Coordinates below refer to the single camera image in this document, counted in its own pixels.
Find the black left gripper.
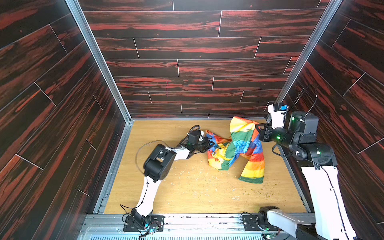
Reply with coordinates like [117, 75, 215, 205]
[191, 136, 215, 153]

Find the rainbow striped zip jacket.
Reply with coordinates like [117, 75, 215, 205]
[206, 117, 265, 184]

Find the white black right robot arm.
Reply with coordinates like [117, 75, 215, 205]
[256, 112, 358, 240]

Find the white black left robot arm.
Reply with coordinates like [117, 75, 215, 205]
[130, 137, 214, 230]

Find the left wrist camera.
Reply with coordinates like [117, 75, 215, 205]
[188, 130, 202, 145]

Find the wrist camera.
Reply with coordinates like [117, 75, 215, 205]
[268, 103, 289, 129]
[188, 130, 202, 145]

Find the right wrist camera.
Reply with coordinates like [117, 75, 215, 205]
[268, 103, 289, 129]

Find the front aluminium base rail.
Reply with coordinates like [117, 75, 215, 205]
[76, 212, 331, 240]

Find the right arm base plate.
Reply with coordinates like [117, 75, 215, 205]
[240, 212, 270, 232]

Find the aluminium frame rail left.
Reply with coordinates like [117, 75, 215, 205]
[65, 0, 134, 215]

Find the aluminium frame rail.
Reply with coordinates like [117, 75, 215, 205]
[275, 0, 343, 103]
[65, 0, 134, 215]

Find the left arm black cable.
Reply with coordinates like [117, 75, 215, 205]
[119, 124, 202, 240]

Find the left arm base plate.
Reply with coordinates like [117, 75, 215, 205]
[123, 215, 165, 234]

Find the aluminium frame rail right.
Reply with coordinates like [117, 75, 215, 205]
[275, 0, 343, 103]

